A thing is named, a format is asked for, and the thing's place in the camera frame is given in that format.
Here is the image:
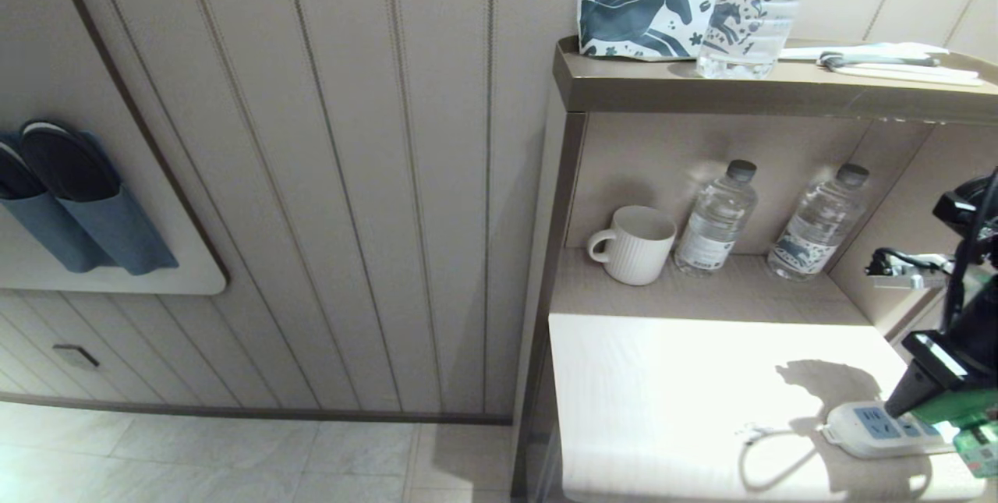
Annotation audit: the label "green mosquito repellent device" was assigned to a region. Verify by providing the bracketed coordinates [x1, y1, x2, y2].
[911, 386, 998, 481]

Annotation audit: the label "white wall board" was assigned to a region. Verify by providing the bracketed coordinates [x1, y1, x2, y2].
[0, 0, 228, 296]

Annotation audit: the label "black cable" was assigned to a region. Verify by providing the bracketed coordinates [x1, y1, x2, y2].
[942, 168, 998, 332]

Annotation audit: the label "blue slippers in holder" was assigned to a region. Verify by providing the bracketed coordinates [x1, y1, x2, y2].
[56, 132, 179, 277]

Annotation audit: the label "white long packet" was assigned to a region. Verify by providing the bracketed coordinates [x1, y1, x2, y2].
[830, 62, 984, 88]

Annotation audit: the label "white flat packet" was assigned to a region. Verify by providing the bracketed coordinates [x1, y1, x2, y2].
[778, 41, 951, 62]

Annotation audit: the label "small water bottle horse label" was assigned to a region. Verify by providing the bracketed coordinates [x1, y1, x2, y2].
[767, 163, 871, 282]

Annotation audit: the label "blue fabric slipper holder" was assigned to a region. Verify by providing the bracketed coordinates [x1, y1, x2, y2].
[0, 193, 111, 275]

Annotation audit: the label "dark handled comb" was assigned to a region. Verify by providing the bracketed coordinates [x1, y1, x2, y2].
[818, 52, 942, 71]

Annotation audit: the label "large clear water bottle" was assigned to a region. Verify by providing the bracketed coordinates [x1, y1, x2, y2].
[695, 0, 822, 81]

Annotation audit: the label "beige shelf unit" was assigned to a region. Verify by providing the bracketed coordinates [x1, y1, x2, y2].
[511, 35, 998, 503]

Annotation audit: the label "dark slipper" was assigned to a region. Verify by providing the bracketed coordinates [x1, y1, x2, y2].
[0, 134, 48, 202]
[19, 120, 103, 202]

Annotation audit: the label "white ribbed mug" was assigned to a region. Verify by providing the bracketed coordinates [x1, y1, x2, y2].
[586, 205, 678, 287]

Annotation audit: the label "small water bottle plain label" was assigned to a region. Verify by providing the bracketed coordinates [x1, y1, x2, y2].
[674, 159, 759, 278]

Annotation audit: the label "white power strip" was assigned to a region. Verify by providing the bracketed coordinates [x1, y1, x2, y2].
[822, 401, 957, 460]

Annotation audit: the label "small metal wall handle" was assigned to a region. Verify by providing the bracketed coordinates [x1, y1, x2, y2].
[52, 343, 101, 369]

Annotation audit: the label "horse print toiletry pouch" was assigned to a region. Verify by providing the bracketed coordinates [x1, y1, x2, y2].
[577, 0, 727, 62]

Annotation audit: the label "white power strip cable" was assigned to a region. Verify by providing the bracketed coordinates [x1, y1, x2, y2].
[736, 423, 829, 493]

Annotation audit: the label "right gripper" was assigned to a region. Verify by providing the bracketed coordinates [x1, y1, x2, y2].
[884, 289, 998, 420]

